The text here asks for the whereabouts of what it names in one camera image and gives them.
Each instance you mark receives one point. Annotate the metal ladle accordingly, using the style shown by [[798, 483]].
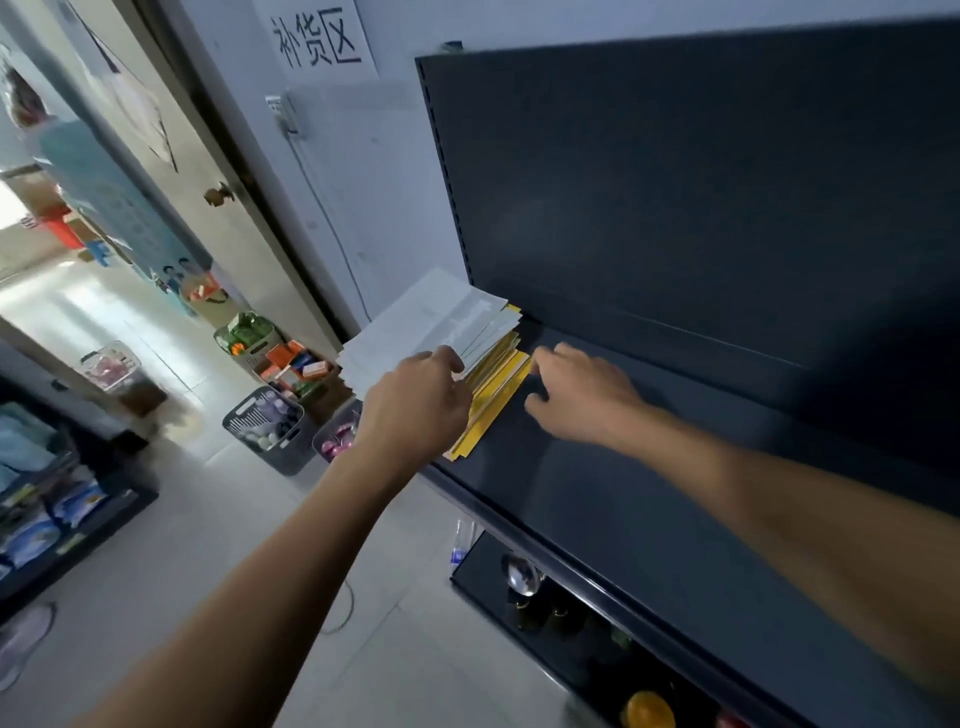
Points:
[[522, 574]]

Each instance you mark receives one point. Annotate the black shelf with blue packets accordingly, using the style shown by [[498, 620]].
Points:
[[45, 495]]

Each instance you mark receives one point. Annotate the person's right hand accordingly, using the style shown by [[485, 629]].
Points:
[[589, 397]]

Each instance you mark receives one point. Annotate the person's left hand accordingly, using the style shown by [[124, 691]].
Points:
[[409, 409]]

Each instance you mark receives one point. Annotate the person's left fingers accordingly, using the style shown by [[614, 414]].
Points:
[[444, 358]]

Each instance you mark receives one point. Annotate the grey slotted plastic basket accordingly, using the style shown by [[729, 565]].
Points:
[[264, 427]]

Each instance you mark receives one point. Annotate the clear plastic bottle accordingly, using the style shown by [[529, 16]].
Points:
[[463, 541]]

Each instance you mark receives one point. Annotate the person's left forearm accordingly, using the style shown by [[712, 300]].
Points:
[[255, 600]]

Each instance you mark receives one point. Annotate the grey basket with pink items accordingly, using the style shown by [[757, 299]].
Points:
[[339, 439]]

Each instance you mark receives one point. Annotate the clear basket with pink items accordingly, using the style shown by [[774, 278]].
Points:
[[111, 366]]

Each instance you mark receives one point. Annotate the white paper wall sign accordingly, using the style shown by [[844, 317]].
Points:
[[319, 34]]

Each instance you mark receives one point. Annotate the person's right thumb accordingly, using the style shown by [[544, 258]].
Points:
[[537, 409]]

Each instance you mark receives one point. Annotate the light blue door poster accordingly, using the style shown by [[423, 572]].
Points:
[[112, 202]]

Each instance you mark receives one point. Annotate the orange round item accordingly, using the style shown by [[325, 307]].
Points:
[[648, 711]]

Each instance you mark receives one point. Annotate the beige door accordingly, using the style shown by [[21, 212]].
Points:
[[202, 165]]

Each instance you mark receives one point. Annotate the white basket with green items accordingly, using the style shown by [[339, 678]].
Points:
[[247, 336]]

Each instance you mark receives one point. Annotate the stack of yellow white packets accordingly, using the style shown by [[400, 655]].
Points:
[[427, 322]]

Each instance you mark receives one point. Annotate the dark grey shelf unit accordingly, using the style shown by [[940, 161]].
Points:
[[712, 300]]

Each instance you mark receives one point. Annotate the person's right forearm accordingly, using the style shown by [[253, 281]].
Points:
[[810, 525]]

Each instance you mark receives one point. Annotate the cardboard box with orange packets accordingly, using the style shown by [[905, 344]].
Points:
[[296, 367]]

